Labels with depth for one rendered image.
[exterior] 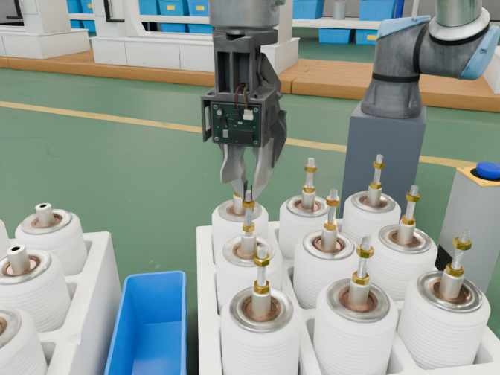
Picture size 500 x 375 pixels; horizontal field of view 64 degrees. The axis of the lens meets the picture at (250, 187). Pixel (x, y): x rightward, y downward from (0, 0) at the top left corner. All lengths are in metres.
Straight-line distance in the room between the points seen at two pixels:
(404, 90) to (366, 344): 0.72
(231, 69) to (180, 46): 2.53
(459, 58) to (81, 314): 0.87
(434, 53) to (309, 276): 0.62
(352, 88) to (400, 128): 1.46
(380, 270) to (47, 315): 0.47
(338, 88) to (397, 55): 1.48
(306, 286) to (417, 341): 0.16
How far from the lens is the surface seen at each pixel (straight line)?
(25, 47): 3.90
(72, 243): 0.71
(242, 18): 0.43
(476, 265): 0.82
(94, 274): 0.70
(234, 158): 0.52
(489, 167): 0.76
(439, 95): 2.49
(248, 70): 0.44
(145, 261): 1.02
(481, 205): 0.75
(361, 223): 0.71
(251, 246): 0.57
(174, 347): 0.80
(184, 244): 1.06
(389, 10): 5.19
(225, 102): 0.44
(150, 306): 0.82
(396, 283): 0.64
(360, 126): 1.07
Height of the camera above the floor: 0.59
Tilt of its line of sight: 26 degrees down
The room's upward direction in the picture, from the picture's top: straight up
